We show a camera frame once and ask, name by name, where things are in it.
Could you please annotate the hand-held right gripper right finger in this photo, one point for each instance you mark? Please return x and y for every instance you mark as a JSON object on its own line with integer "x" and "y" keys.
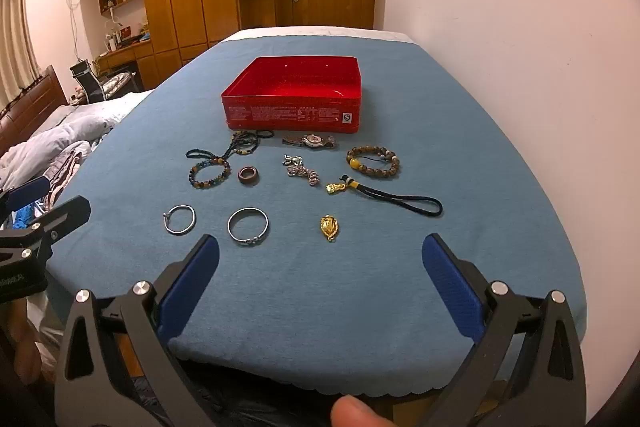
{"x": 452, "y": 292}

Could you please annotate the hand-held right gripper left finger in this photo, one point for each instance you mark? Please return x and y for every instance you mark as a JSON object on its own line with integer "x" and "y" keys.
{"x": 192, "y": 287}

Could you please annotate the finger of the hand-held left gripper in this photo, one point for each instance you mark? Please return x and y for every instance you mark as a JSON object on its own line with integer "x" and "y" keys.
{"x": 25, "y": 193}
{"x": 62, "y": 217}

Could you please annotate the red plastic box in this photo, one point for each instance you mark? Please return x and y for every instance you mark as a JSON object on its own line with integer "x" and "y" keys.
{"x": 290, "y": 112}

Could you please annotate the person's left hand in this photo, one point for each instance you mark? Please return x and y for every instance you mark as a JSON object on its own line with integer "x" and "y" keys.
{"x": 22, "y": 349}

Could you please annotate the person's right hand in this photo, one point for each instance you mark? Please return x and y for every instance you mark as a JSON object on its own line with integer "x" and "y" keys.
{"x": 360, "y": 413}

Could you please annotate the crumpled white bedding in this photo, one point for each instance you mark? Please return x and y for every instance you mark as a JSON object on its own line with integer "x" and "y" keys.
{"x": 55, "y": 137}

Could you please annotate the silver bangle with knots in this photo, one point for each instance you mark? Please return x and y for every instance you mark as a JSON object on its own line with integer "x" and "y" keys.
{"x": 247, "y": 241}

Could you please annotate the open silver bangle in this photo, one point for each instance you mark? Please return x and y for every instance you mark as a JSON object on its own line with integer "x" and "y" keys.
{"x": 165, "y": 218}

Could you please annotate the brown headboard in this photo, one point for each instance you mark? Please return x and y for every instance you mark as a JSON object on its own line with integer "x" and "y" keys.
{"x": 35, "y": 99}

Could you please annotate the black office chair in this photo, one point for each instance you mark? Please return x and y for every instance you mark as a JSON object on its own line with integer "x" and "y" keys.
{"x": 87, "y": 82}

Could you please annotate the gold pendant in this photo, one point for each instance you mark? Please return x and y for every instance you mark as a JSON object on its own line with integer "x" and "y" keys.
{"x": 328, "y": 228}

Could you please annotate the beige curtain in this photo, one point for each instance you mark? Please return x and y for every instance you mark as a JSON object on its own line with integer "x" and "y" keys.
{"x": 15, "y": 47}

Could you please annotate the wooden desk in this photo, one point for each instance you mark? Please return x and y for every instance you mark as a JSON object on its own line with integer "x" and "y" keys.
{"x": 135, "y": 57}

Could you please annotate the silver wristwatch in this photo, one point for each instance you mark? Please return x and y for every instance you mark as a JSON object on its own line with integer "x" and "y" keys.
{"x": 314, "y": 140}

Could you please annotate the white cloth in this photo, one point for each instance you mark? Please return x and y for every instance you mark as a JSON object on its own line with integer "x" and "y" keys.
{"x": 320, "y": 32}

